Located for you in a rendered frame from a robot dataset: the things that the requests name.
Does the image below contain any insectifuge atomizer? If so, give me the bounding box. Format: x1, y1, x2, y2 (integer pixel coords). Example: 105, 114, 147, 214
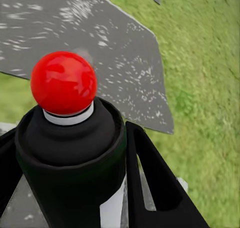
14, 48, 127, 228

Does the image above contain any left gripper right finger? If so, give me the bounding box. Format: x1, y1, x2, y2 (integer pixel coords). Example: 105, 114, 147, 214
125, 121, 210, 228

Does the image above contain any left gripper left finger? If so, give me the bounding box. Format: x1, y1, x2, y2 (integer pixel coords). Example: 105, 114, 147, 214
0, 128, 24, 218

